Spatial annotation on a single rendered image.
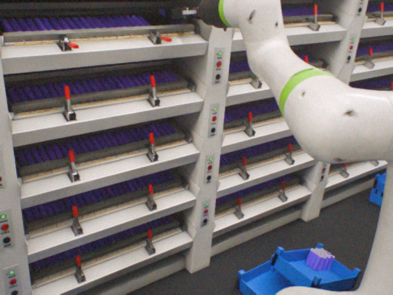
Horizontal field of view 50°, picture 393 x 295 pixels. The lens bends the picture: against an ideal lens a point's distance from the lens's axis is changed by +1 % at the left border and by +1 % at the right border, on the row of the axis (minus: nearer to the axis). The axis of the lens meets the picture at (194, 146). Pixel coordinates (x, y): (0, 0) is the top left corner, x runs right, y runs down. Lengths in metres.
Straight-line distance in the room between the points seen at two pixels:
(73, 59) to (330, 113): 0.71
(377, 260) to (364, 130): 0.28
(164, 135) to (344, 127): 0.91
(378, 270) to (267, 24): 0.57
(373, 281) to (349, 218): 1.45
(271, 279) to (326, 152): 1.20
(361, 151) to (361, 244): 1.49
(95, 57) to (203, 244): 0.89
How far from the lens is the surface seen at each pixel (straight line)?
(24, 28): 1.18
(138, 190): 1.50
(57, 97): 1.24
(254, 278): 1.79
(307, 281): 1.64
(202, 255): 1.76
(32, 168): 1.28
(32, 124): 1.18
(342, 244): 2.10
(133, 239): 1.59
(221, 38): 1.38
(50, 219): 1.39
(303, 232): 2.11
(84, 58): 1.16
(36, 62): 1.12
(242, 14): 1.02
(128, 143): 1.39
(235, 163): 1.73
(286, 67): 0.85
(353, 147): 0.66
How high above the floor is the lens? 1.19
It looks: 25 degrees down
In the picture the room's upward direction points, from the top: 4 degrees clockwise
